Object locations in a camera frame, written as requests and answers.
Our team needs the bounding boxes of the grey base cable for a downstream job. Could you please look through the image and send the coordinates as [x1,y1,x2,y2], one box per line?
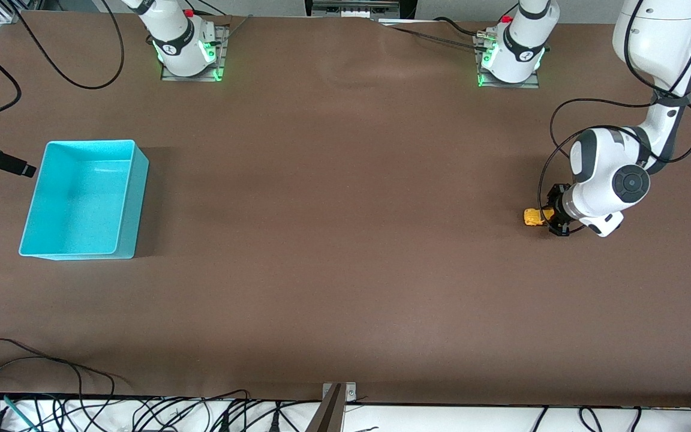
[217,13,254,44]

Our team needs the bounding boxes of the silver mounting plate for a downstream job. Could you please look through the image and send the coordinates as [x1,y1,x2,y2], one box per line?
[322,382,358,403]

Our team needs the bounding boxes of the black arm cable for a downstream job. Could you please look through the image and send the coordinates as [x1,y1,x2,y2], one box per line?
[537,0,691,236]
[0,0,125,125]

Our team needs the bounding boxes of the brown table mat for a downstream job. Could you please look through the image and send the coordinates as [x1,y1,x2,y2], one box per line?
[0,9,691,410]

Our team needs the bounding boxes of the grey power strip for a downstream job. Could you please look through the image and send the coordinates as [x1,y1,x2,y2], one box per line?
[307,0,415,20]

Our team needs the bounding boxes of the turquoise plastic bin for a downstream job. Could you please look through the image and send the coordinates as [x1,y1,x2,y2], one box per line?
[19,139,149,261]

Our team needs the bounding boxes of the grey metal bar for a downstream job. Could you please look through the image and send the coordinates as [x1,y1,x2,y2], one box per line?
[305,384,346,432]

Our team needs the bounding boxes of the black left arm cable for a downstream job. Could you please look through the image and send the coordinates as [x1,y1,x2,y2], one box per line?
[537,0,691,236]

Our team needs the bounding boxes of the teal thin stick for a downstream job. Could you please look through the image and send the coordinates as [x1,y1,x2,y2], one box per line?
[2,395,40,432]

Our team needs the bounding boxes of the yellow toy beetle car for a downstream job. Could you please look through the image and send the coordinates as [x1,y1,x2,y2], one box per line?
[523,208,556,227]

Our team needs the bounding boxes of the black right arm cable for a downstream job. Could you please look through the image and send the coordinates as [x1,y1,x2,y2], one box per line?
[0,0,125,125]

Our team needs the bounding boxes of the black base cable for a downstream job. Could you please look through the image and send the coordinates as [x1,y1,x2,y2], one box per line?
[381,23,487,52]

